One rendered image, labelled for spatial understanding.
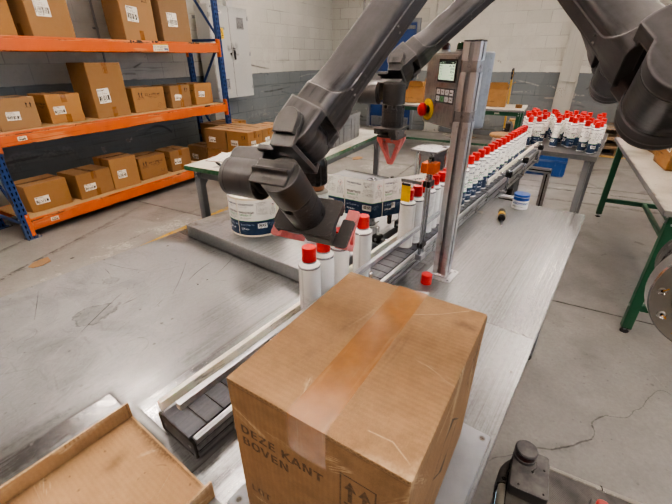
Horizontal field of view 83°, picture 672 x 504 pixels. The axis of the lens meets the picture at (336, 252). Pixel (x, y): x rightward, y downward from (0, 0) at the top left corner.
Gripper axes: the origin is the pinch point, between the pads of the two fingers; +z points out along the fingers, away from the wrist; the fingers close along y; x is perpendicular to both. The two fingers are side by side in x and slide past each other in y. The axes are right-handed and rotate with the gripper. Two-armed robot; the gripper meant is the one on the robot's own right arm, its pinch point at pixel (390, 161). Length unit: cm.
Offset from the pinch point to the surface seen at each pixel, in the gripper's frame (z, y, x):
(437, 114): -10.8, -15.8, 7.7
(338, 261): 20.3, 24.5, -3.1
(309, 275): 18.8, 36.0, -4.5
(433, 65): -23.4, -19.1, 4.2
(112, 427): 38, 75, -25
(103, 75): -14, -155, -358
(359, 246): 20.7, 13.5, -2.4
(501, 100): 27, -559, -31
